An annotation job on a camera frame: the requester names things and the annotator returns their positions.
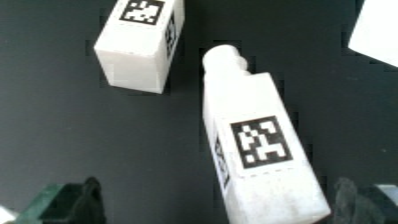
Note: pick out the white left fence block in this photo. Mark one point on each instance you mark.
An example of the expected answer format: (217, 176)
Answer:
(373, 39)

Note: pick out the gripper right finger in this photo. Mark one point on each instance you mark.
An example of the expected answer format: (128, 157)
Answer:
(364, 204)

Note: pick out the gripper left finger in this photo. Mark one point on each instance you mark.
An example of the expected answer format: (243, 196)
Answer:
(67, 204)

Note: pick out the white leg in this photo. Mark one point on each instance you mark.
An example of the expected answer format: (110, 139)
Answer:
(270, 190)
(137, 43)

